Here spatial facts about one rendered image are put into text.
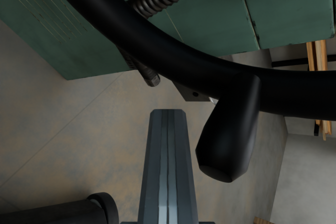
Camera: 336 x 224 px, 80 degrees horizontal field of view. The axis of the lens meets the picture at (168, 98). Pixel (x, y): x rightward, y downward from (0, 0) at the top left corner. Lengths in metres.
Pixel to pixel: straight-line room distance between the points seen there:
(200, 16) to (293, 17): 0.12
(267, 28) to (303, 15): 0.04
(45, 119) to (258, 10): 0.75
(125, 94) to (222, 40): 0.73
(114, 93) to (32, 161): 0.40
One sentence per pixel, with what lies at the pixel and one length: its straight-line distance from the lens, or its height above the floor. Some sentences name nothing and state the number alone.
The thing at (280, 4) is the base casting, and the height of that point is 0.75.
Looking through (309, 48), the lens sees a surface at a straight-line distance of 2.61.
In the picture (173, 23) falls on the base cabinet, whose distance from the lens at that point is 0.37.
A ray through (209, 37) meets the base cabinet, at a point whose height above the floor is 0.64.
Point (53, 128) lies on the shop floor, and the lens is 0.86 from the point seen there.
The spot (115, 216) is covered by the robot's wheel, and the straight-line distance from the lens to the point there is 0.86.
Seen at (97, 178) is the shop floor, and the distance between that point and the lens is 0.99.
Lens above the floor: 0.81
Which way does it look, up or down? 42 degrees down
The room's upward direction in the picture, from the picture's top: 89 degrees clockwise
